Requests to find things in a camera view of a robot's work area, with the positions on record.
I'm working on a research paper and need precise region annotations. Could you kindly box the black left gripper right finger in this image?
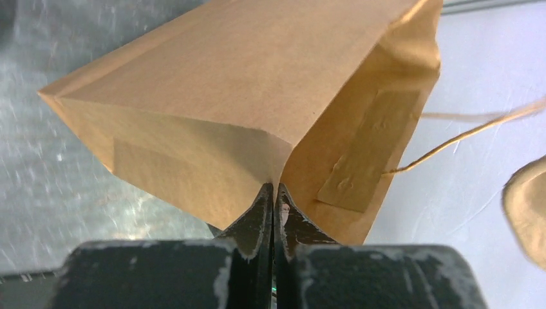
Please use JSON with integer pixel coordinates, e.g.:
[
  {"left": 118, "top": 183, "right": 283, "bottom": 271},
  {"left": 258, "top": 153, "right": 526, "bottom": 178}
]
[{"left": 274, "top": 185, "right": 487, "bottom": 308}]

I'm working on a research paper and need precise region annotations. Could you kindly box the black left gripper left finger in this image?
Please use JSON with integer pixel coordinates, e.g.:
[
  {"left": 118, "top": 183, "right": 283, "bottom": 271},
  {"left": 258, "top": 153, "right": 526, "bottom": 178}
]
[{"left": 49, "top": 183, "right": 274, "bottom": 308}]

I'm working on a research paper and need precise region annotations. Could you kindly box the brown paper bag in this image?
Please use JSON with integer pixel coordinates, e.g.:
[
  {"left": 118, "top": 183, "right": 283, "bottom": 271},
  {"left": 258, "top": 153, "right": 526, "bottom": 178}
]
[{"left": 39, "top": 1, "right": 444, "bottom": 245}]

